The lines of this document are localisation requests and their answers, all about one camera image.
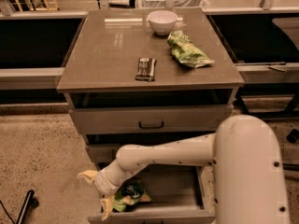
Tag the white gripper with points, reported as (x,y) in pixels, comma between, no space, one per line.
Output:
(102,181)

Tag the metal rail right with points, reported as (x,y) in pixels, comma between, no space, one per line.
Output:
(269,73)

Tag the green snack bag on counter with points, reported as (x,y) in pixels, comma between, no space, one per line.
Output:
(185,52)

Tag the middle grey drawer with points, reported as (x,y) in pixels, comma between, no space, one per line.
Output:
(102,152)

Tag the top grey drawer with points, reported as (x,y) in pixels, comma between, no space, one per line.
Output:
(163,119)

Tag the bottom grey drawer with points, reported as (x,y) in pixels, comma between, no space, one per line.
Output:
(176,198)

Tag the black stand leg with caster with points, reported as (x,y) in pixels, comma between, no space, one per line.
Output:
(241,104)

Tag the dark snack bar packet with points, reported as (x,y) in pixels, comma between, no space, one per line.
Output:
(146,69)

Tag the black pole lower left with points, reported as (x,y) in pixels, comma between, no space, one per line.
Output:
(30,201)

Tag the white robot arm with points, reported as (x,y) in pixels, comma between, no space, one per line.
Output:
(248,171)

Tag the white wire basket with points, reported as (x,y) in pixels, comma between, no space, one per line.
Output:
(173,3)

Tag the grey drawer cabinet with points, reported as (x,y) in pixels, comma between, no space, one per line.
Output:
(101,69)

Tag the metal rail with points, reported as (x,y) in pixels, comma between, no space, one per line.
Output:
(30,78)
(269,73)

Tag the white ceramic bowl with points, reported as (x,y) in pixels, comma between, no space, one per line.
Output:
(162,22)

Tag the metal rail left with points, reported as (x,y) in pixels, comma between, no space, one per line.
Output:
(30,78)

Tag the grey drawer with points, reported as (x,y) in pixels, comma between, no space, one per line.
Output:
(176,198)
(102,152)
(163,119)

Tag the green rice chip bag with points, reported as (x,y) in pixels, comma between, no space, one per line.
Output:
(129,194)

